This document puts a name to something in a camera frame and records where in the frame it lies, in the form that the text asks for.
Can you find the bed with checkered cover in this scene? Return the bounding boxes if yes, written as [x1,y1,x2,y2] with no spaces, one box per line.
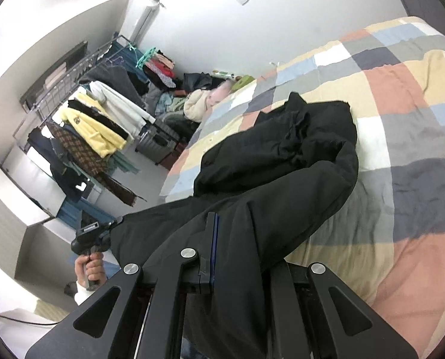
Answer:
[159,15,445,359]

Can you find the person's left hand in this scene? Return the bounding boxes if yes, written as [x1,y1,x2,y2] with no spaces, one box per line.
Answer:
[75,252,108,289]

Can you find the white hoodie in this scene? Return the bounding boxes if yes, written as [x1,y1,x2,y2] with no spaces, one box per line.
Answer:
[89,80,156,140]

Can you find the blue storage box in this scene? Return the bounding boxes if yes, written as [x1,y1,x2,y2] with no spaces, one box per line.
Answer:
[55,197,108,229]

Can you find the black cable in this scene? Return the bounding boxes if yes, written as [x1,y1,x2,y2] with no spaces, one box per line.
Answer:
[0,315,60,326]

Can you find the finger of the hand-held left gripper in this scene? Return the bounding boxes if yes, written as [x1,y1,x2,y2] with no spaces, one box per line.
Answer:
[25,212,221,359]
[268,261,420,359]

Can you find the white wall pipe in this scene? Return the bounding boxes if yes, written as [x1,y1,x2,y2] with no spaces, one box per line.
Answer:
[134,0,162,46]

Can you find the teal garment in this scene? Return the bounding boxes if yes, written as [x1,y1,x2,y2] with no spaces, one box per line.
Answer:
[108,153,141,175]

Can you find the black bag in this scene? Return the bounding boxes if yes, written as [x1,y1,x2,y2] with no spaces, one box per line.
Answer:
[182,72,213,91]

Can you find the pile of mixed clothes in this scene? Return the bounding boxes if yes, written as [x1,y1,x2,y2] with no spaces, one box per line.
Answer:
[154,89,188,116]

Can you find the black puffer jacket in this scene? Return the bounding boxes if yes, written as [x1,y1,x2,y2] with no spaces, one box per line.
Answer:
[108,92,360,359]

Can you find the yellow fleece jacket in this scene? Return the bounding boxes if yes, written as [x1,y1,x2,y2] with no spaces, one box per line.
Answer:
[59,95,128,158]

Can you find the dark grey hanging garment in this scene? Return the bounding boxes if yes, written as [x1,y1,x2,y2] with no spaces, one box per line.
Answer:
[78,65,149,98]

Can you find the white wardrobe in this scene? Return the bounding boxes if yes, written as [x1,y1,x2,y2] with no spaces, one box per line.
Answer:
[0,153,81,292]

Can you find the dark grey suitcase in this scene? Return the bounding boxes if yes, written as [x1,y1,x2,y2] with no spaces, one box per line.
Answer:
[137,124,181,158]

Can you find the brown checked garment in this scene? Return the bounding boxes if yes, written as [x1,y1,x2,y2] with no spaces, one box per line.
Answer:
[48,123,138,207]

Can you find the cream fleece garment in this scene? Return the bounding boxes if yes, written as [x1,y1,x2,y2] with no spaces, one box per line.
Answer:
[184,89,213,123]

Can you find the metal clothes rack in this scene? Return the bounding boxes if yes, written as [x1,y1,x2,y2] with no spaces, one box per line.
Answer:
[12,35,179,151]

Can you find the green clip hanger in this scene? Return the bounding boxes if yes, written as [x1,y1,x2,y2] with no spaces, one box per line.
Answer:
[129,44,158,69]

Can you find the dark red box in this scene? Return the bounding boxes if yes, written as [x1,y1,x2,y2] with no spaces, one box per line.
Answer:
[158,149,186,170]

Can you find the dark navy garment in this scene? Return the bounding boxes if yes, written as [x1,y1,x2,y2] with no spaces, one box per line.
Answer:
[27,126,93,203]

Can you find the person's left forearm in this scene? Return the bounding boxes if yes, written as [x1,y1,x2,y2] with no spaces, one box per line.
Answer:
[73,280,97,306]

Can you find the hanging small clothes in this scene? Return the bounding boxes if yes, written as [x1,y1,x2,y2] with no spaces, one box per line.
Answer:
[143,53,177,89]

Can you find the pink cloth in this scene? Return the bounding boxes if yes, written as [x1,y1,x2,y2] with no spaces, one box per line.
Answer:
[207,81,233,104]

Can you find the black trimmed garment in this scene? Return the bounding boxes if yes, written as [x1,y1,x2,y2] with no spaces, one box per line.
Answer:
[74,104,134,140]

